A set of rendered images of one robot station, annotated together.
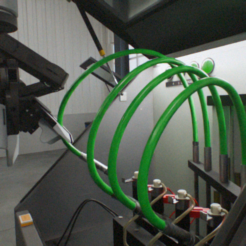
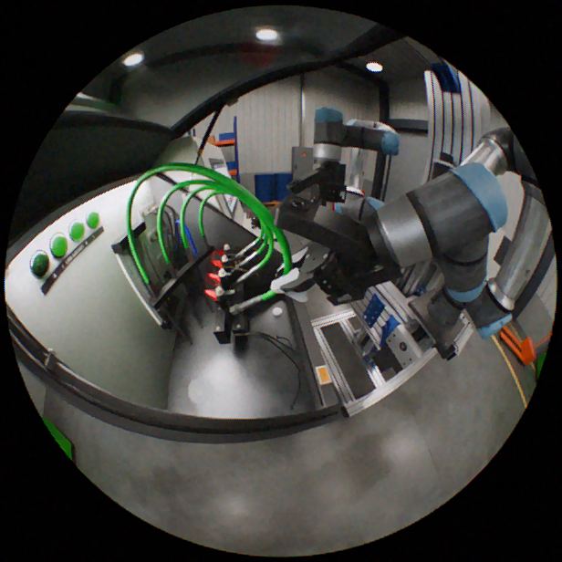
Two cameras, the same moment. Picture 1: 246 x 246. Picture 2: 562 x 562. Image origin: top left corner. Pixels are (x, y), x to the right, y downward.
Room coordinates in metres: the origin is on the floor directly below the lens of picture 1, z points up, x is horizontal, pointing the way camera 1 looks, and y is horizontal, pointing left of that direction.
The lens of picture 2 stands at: (0.85, 0.22, 1.39)
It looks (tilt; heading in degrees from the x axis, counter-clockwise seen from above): 41 degrees down; 199
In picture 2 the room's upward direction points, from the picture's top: straight up
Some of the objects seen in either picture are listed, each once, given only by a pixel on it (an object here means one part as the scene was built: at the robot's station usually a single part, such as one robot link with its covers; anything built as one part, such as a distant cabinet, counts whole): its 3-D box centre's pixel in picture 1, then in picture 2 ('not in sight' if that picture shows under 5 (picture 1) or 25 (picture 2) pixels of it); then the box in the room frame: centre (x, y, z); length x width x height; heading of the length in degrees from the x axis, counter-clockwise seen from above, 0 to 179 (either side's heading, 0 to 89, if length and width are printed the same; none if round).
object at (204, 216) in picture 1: (209, 213); not in sight; (0.40, -0.14, 1.09); 0.03 x 0.02 x 0.01; 119
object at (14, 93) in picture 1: (9, 103); not in sight; (0.35, 0.16, 1.28); 0.05 x 0.02 x 0.09; 29
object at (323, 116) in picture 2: not in sight; (328, 127); (0.35, 0.18, 1.50); 0.09 x 0.08 x 0.11; 163
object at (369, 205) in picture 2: not in sight; (374, 213); (0.04, 0.41, 1.20); 0.13 x 0.12 x 0.14; 73
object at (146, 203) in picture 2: not in sight; (158, 233); (0.53, -0.38, 1.21); 0.13 x 0.03 x 0.31; 29
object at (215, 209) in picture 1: (216, 213); not in sight; (0.40, -0.15, 1.09); 0.02 x 0.02 x 0.03
